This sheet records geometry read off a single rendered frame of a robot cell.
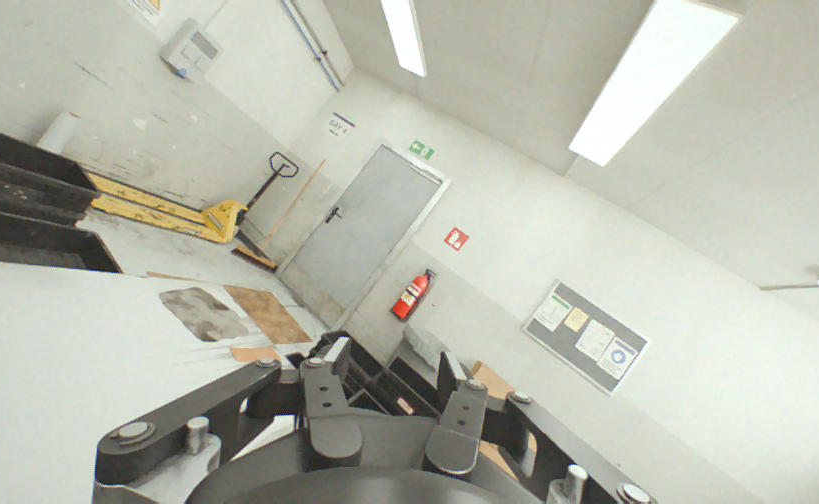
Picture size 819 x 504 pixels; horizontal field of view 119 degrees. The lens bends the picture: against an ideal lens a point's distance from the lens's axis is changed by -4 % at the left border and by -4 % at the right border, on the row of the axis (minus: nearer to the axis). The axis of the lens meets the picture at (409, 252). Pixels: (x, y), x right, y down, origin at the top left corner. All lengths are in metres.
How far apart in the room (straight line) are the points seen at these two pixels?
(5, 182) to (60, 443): 1.12
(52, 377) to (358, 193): 2.92
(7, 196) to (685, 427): 4.17
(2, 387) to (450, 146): 3.20
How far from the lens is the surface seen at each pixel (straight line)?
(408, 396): 1.58
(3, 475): 0.55
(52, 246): 1.56
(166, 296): 0.88
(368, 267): 2.97
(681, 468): 3.48
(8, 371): 0.64
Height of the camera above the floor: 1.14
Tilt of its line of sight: 1 degrees up
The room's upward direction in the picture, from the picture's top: 37 degrees clockwise
